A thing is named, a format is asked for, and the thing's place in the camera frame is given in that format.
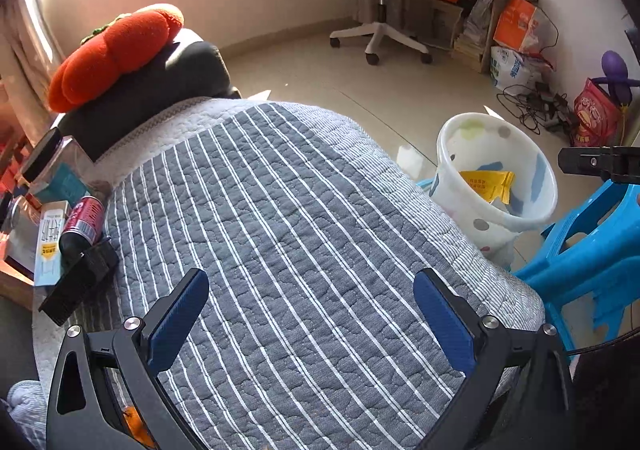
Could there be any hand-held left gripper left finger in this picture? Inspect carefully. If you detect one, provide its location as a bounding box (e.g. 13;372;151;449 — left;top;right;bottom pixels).
45;267;210;450

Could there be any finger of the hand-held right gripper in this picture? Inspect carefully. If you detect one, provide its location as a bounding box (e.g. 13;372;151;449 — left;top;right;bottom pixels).
557;145;640;186

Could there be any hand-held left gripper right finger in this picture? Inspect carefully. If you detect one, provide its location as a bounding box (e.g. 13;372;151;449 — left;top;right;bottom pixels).
413;267;576;450

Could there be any white spotted plastic bin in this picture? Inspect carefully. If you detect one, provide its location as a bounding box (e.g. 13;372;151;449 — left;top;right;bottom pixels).
431;113;558;267

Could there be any yellow wrapper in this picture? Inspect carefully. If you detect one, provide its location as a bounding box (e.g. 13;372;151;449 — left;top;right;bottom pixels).
459;170;516;205

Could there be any black plastic tray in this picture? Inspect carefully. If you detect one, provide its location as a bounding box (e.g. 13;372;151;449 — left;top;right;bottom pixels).
39;237;120;327

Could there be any orange toy piece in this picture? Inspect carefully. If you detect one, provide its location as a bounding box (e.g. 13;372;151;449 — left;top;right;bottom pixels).
122;407;156;448

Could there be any red drink can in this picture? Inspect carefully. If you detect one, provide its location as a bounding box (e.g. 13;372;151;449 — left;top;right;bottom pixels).
59;196;106;258

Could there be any light blue carton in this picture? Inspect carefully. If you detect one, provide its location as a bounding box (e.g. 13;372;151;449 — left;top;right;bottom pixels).
34;201;68;287

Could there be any red printed bag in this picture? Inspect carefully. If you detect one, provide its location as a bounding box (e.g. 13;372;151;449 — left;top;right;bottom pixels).
572;77;626;148

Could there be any purple balloon toy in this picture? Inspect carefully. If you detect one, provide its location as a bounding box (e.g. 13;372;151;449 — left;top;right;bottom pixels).
592;50;640;103

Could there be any blue plastic stool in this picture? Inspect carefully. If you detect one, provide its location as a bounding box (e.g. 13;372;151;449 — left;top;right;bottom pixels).
512;177;640;351

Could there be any white plastic bag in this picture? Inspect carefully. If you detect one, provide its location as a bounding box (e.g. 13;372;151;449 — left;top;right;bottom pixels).
489;46;543;91

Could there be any grey striped quilt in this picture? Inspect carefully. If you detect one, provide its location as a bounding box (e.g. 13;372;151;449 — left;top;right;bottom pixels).
32;97;546;450

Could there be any orange and white box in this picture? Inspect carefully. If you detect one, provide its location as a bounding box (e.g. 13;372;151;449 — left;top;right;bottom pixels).
493;0;551;53

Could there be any grey fleece garment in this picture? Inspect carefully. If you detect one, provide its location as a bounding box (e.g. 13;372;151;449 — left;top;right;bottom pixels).
0;380;48;450

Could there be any clear jar with black lid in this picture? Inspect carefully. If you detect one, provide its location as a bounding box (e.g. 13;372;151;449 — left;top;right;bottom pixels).
0;192;43;276

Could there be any dark cloth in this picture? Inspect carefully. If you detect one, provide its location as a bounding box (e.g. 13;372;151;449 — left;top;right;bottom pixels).
570;327;640;450

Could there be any clear plastic bag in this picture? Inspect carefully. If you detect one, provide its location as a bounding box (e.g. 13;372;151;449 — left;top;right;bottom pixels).
462;0;499;48

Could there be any black-lidded jar with blue label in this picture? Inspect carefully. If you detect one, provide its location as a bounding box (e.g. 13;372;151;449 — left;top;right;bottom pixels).
20;127;101;201

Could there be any dark grey seat cushion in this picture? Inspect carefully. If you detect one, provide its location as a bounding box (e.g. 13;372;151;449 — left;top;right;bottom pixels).
55;27;243;163

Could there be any orange pumpkin cushion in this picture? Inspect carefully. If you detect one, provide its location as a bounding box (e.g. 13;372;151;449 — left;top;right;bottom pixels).
47;4;185;113

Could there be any beige curtain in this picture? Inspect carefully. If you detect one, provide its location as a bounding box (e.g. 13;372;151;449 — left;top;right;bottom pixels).
0;0;58;146

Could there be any tangle of black cables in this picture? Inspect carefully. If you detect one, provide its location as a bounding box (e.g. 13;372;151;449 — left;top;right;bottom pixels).
496;80;581;136

